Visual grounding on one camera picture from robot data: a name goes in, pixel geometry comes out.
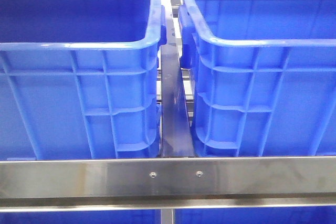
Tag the blue bin holding buttons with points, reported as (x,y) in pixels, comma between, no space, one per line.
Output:
(78,79)

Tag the steel rack centre divider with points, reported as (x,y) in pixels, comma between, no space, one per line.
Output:
(176,136)

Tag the empty blue target bin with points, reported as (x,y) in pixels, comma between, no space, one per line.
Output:
(263,74)

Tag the steel rack front rail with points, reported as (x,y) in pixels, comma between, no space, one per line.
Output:
(163,183)

